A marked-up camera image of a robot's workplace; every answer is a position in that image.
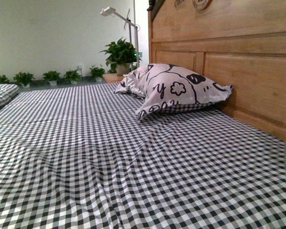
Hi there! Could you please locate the cartoon print pillow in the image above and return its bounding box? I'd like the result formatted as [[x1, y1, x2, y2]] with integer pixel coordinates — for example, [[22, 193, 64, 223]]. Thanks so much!
[[114, 63, 233, 120]]

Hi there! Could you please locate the far wooden nightstand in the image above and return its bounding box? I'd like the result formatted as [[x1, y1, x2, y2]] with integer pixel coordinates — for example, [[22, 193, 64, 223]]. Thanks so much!
[[103, 73, 124, 83]]

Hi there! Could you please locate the large potted green plant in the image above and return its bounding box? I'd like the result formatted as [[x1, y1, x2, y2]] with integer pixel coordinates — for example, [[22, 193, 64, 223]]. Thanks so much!
[[100, 38, 136, 75]]

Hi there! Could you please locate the black white checkered bedsheet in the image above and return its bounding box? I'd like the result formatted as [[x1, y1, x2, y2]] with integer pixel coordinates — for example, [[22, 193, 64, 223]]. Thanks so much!
[[0, 84, 286, 229]]

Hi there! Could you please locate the white floor lamp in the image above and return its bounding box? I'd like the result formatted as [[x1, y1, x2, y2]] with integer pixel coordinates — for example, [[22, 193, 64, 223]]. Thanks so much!
[[100, 7, 140, 67]]

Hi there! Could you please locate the wooden headboard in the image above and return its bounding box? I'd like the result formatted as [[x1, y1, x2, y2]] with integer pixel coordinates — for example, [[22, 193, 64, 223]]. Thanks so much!
[[148, 0, 286, 141]]

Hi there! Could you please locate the folded checkered blanket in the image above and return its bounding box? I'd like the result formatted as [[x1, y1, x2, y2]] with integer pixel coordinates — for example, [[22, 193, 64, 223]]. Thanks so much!
[[0, 84, 20, 107]]

